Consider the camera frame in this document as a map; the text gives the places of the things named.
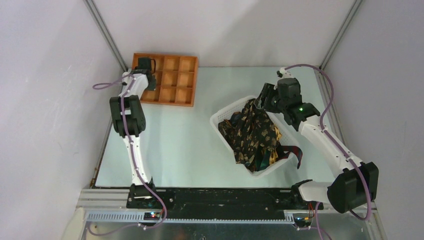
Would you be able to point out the black gold floral tie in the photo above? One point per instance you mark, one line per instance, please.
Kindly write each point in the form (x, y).
(248, 131)

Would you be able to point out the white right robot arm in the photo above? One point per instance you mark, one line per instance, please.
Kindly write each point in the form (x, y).
(355, 181)

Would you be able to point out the dark red striped tie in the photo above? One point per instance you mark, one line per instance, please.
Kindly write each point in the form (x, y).
(284, 151)

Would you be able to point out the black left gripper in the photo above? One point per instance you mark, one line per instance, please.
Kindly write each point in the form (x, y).
(152, 86)

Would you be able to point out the green gold patterned tie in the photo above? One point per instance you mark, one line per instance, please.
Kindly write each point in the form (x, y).
(265, 158)

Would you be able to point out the wooden compartment tray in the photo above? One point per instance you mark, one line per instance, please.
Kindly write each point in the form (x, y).
(176, 78)

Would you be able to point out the aluminium frame rail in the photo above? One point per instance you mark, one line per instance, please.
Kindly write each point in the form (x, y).
(110, 205)

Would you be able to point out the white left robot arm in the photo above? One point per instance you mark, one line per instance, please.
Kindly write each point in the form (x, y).
(129, 122)

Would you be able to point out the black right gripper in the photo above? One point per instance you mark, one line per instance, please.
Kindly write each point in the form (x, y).
(268, 90)

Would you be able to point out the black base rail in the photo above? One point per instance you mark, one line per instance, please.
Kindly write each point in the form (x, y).
(228, 204)

